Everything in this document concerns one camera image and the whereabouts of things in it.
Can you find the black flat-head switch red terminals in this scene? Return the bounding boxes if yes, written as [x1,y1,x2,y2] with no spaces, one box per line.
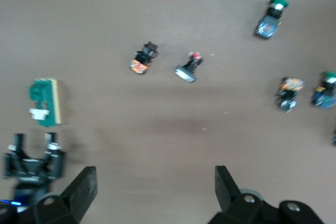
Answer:
[174,51,204,83]

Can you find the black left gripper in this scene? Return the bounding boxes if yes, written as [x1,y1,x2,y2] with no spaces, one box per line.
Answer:
[3,132,66,209]

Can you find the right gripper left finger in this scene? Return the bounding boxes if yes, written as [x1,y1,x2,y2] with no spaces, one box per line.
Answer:
[0,165,98,224]

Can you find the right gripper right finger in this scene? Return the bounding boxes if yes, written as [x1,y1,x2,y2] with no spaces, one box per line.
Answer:
[207,165,325,224]

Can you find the black selector orange contact block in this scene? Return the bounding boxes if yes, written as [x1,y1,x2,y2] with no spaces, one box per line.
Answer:
[128,41,160,76]

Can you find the black button orange contact block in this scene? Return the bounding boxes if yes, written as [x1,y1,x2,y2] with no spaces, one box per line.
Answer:
[275,77,305,114]

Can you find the green load switch white handle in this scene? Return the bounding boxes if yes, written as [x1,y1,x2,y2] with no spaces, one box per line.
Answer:
[28,77,64,128]

